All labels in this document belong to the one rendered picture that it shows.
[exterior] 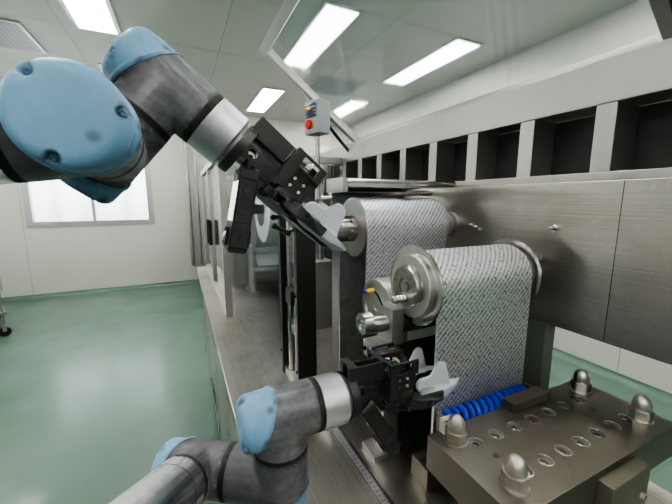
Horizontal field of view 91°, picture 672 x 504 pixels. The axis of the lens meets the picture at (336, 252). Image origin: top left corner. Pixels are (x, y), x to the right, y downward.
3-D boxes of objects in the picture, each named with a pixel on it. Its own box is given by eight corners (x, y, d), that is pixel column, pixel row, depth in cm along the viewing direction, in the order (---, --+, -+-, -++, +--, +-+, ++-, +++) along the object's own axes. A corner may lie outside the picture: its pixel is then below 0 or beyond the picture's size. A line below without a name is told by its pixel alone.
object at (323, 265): (297, 321, 138) (294, 182, 129) (328, 316, 144) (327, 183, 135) (309, 333, 126) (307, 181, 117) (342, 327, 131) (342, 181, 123)
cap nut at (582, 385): (565, 387, 67) (567, 367, 66) (575, 383, 68) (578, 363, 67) (584, 397, 63) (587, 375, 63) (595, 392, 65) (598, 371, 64)
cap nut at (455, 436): (438, 437, 53) (439, 411, 52) (455, 430, 54) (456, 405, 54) (455, 452, 50) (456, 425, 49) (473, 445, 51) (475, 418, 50)
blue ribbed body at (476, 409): (436, 424, 59) (437, 406, 58) (518, 394, 68) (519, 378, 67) (451, 436, 56) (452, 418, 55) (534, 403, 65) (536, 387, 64)
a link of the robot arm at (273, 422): (235, 436, 48) (233, 382, 47) (307, 416, 53) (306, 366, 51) (245, 477, 41) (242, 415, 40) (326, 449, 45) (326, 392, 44)
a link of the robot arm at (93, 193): (8, 154, 29) (96, 65, 31) (49, 165, 39) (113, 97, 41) (98, 211, 32) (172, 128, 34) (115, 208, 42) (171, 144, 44)
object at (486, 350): (431, 417, 59) (436, 319, 56) (519, 386, 69) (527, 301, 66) (433, 419, 59) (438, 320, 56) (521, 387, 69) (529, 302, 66)
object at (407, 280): (415, 265, 56) (419, 309, 56) (424, 264, 57) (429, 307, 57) (390, 266, 63) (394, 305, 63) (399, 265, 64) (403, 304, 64)
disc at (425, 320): (382, 281, 70) (409, 228, 60) (384, 281, 70) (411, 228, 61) (417, 342, 61) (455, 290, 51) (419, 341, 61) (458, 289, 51)
